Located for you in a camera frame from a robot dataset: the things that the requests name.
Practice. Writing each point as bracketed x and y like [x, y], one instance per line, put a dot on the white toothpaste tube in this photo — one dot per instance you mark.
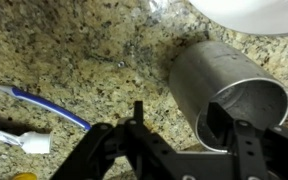
[34, 142]

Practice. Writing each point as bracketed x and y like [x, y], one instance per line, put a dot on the blue white manual toothbrush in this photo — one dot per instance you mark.
[47, 105]

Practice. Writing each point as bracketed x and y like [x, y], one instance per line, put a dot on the white oval sink basin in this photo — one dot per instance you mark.
[250, 13]

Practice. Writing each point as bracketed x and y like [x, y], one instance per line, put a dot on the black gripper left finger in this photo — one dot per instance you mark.
[117, 153]

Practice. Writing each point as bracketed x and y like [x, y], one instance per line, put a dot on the silver metal cup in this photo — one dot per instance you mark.
[210, 70]

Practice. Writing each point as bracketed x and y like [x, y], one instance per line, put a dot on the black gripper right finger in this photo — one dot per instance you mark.
[250, 150]

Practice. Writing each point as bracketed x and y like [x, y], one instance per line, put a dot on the clear bottle yellow cap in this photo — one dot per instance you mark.
[24, 176]

